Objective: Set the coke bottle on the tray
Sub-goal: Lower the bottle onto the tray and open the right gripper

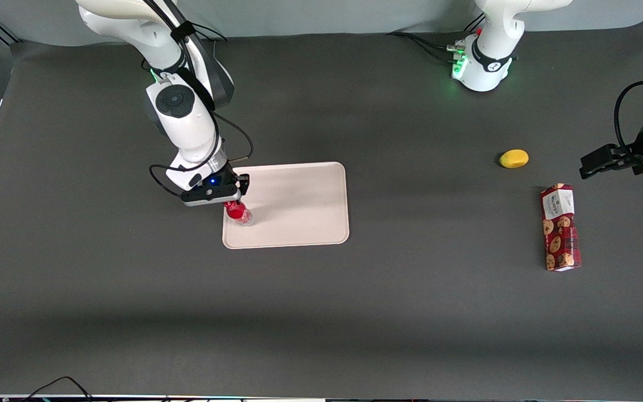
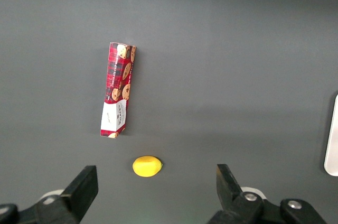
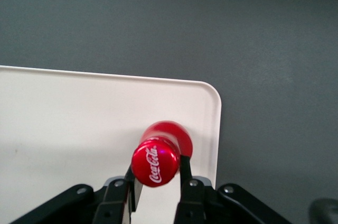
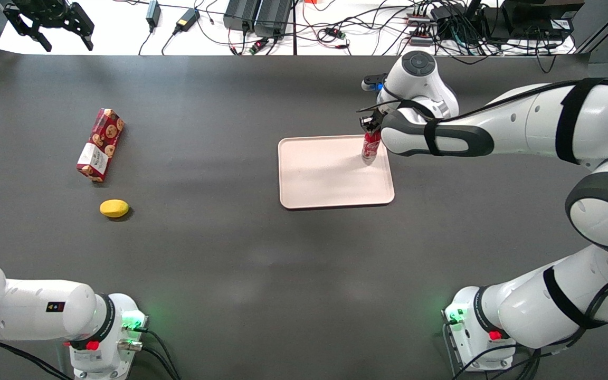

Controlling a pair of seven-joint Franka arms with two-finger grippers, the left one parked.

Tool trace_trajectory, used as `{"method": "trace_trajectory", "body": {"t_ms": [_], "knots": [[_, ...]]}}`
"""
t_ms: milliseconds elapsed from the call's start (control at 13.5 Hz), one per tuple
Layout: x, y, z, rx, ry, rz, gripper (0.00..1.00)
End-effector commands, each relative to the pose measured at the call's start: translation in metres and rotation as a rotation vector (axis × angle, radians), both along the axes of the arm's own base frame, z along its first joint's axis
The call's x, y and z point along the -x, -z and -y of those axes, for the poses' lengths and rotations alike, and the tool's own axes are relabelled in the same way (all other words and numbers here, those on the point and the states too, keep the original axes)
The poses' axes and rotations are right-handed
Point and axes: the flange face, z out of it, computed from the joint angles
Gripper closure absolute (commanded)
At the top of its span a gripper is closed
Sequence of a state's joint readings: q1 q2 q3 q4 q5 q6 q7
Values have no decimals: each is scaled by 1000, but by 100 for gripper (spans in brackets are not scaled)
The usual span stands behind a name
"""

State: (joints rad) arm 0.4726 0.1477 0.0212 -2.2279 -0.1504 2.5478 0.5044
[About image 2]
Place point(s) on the red tartan cookie box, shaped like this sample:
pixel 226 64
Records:
pixel 117 89

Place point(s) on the beige plastic tray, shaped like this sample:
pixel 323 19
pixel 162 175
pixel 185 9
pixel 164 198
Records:
pixel 332 142

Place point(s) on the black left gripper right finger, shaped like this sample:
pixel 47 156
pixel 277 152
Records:
pixel 245 210

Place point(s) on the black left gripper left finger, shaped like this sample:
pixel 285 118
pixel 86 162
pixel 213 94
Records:
pixel 52 210

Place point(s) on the yellow lemon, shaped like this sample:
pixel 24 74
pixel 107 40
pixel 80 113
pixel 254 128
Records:
pixel 147 166

